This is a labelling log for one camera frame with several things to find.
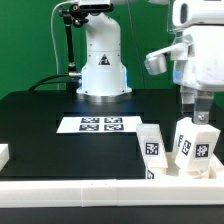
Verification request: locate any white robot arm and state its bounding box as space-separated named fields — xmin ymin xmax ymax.
xmin=78 ymin=0 xmax=224 ymax=124

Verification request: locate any white U-shaped fence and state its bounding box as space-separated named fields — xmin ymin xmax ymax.
xmin=0 ymin=141 xmax=224 ymax=208

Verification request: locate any black cable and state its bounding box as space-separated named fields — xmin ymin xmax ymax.
xmin=27 ymin=73 xmax=82 ymax=92

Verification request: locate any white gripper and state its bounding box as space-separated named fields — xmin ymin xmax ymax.
xmin=173 ymin=25 xmax=224 ymax=125

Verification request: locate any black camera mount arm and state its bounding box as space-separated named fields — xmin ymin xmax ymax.
xmin=58 ymin=3 xmax=90 ymax=78

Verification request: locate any white cable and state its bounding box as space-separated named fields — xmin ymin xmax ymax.
xmin=50 ymin=0 xmax=80 ymax=91

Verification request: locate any white marker sheet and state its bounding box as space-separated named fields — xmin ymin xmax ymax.
xmin=57 ymin=116 xmax=142 ymax=134

